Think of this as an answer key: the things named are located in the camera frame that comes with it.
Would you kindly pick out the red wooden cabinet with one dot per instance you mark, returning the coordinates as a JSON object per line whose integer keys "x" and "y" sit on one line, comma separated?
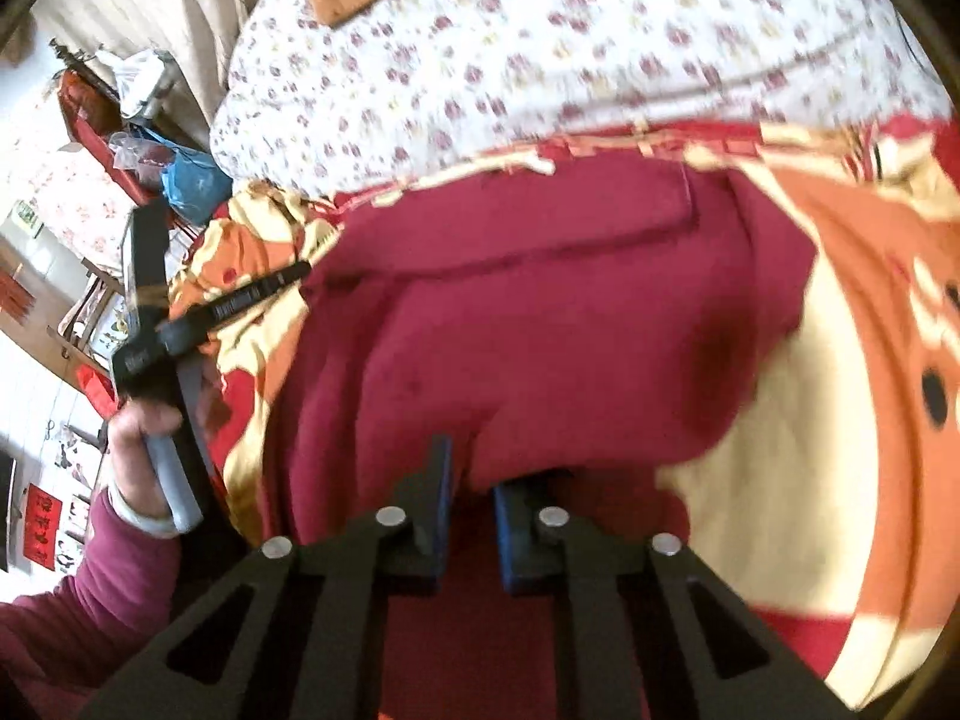
{"x": 90, "y": 116}

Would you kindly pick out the orange cream red printed blanket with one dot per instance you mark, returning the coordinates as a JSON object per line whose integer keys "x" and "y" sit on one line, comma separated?
{"x": 862, "y": 405}

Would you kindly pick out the wooden chair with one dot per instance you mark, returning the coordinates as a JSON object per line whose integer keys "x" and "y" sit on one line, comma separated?
{"x": 86, "y": 315}

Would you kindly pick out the pink floral cloth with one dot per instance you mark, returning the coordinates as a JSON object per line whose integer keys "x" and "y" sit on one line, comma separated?
{"x": 67, "y": 195}

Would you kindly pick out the person's left hand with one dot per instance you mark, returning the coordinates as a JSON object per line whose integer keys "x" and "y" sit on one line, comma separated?
{"x": 139, "y": 465}

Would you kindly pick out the red paper decoration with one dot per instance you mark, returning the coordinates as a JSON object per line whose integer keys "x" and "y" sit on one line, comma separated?
{"x": 43, "y": 525}

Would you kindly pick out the maroon garment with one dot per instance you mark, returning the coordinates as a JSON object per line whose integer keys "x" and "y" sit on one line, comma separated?
{"x": 525, "y": 315}

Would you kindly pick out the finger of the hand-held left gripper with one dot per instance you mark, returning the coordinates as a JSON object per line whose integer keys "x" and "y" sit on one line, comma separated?
{"x": 255, "y": 296}

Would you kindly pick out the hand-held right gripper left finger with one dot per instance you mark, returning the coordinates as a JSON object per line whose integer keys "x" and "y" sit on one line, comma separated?
{"x": 441, "y": 495}

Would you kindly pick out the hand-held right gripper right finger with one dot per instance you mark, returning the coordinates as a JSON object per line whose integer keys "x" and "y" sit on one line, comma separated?
{"x": 508, "y": 532}

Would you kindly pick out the white plastic bag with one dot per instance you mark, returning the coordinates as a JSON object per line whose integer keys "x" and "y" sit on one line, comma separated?
{"x": 146, "y": 82}

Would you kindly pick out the blue plastic bag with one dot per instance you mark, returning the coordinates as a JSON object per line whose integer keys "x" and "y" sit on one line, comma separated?
{"x": 191, "y": 180}

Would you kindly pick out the white floral quilt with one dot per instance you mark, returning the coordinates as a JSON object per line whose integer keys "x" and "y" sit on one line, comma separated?
{"x": 525, "y": 52}

